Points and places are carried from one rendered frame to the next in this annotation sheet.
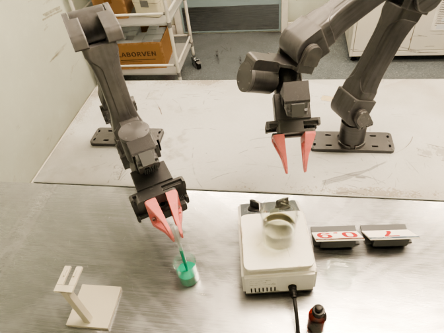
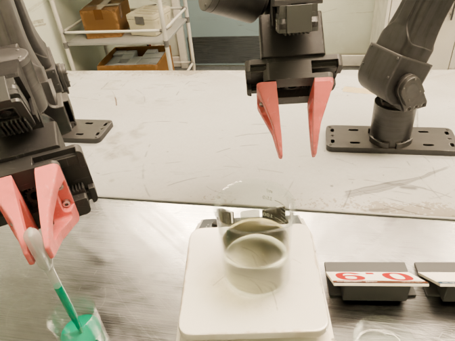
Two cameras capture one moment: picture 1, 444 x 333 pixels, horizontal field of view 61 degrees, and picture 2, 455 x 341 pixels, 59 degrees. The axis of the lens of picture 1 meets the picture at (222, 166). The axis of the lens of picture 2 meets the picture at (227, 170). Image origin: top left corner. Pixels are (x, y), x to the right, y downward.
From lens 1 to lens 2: 0.33 m
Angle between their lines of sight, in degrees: 8
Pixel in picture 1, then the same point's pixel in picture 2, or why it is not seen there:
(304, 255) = (307, 308)
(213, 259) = (141, 314)
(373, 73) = (429, 12)
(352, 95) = (393, 51)
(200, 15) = (207, 46)
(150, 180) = (17, 147)
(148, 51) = not seen: hidden behind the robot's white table
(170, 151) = (115, 148)
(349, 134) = (387, 122)
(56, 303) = not seen: outside the picture
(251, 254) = (198, 302)
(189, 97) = (159, 87)
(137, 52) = not seen: hidden behind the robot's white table
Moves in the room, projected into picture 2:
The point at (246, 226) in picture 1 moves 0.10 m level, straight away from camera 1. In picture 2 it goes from (198, 249) to (204, 184)
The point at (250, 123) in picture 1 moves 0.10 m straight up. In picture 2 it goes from (238, 116) to (234, 66)
